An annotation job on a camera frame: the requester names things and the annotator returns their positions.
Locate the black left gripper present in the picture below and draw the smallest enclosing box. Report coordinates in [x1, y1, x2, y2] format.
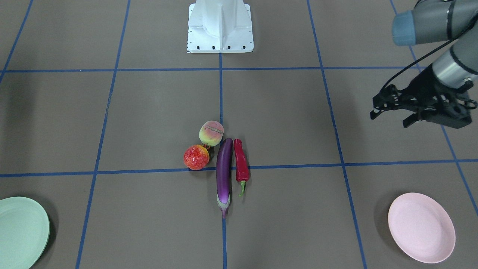
[370, 65, 477, 129]

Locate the red chili pepper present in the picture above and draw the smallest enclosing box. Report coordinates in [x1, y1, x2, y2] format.
[233, 139, 250, 197]

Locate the red orange pomegranate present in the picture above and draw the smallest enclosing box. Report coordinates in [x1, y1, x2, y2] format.
[183, 144, 210, 170]

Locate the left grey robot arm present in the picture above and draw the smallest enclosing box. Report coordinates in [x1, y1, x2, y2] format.
[370, 0, 478, 129]

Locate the pink plate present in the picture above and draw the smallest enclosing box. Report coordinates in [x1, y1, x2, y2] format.
[387, 192, 456, 264]

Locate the purple eggplant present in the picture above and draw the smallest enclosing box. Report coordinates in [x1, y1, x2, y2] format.
[216, 138, 233, 219]

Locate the yellow pink peach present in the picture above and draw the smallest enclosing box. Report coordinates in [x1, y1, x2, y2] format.
[199, 120, 225, 147]

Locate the mint green plate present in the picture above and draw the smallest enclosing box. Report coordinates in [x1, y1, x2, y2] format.
[0, 197, 50, 269]

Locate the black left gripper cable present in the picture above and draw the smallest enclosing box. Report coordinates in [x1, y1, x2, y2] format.
[380, 37, 460, 94]

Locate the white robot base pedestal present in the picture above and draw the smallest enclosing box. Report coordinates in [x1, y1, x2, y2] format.
[187, 0, 254, 53]

